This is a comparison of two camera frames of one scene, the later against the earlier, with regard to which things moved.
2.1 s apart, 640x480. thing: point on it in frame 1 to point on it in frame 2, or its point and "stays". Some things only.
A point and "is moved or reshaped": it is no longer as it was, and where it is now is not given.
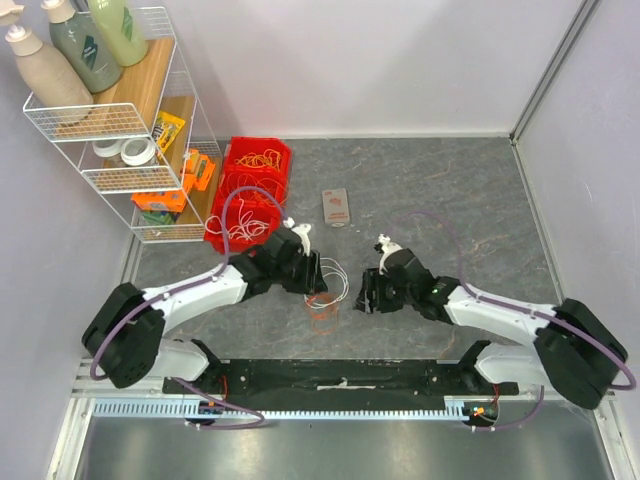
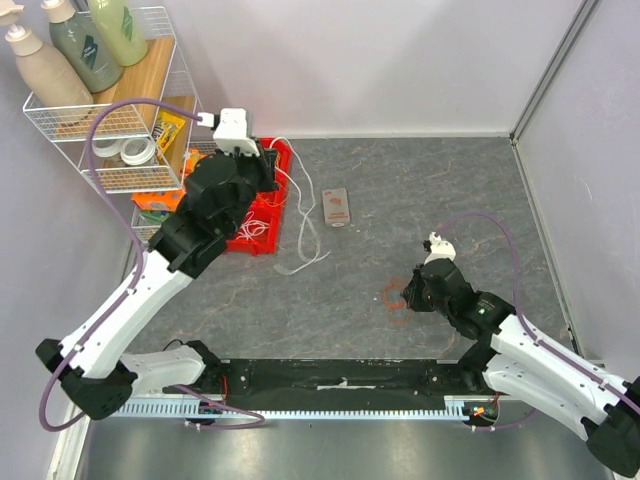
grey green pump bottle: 76,33 stays
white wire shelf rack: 144,143 stays
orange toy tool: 160,200 stays
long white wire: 343,275 to 306,216
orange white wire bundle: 324,309 is moved or reshaped
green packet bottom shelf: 159,217 stays
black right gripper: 373,291 to 413,293
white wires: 245,228 stays
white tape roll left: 107,151 stays
